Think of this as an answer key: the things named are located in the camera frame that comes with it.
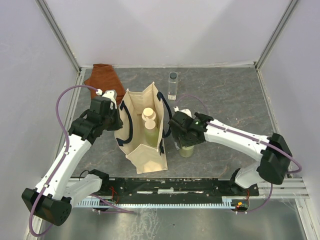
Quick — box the white slotted cable duct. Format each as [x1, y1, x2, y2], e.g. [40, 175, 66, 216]
[74, 196, 251, 208]

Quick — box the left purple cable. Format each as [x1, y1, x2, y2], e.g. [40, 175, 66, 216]
[28, 85, 100, 237]

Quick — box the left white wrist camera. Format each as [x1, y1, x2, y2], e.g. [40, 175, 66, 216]
[95, 89, 118, 109]

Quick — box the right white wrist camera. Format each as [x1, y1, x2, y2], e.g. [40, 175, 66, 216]
[173, 106, 192, 117]

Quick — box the brown folded cloth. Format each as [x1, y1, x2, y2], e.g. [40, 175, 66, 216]
[84, 63, 126, 105]

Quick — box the aluminium frame post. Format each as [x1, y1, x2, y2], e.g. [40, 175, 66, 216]
[35, 0, 81, 72]
[254, 0, 300, 71]

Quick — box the cream lotion bottle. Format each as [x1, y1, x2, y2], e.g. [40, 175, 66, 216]
[141, 107, 157, 125]

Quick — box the small green circuit board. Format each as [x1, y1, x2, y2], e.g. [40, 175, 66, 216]
[235, 201, 249, 211]

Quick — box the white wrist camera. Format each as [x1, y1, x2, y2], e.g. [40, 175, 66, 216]
[173, 106, 192, 117]
[95, 89, 118, 109]

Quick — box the clear bottle black cap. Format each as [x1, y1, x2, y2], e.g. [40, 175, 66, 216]
[167, 72, 178, 101]

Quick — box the green bottle round cap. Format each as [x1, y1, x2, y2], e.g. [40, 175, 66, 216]
[178, 146, 195, 158]

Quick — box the green pump dispenser bottle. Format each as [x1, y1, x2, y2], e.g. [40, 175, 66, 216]
[144, 120, 159, 148]

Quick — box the right aluminium frame post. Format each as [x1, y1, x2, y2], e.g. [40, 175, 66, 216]
[254, 0, 300, 71]

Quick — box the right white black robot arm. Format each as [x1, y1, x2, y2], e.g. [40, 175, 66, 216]
[169, 110, 292, 196]

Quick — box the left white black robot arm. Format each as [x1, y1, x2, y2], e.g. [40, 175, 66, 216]
[21, 95, 123, 226]

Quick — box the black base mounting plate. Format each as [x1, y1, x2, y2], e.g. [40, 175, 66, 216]
[98, 177, 259, 197]

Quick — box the left aluminium frame post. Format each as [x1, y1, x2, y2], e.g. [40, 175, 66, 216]
[35, 0, 81, 72]

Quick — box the cream canvas tote bag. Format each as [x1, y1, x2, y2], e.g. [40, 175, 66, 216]
[114, 82, 172, 174]

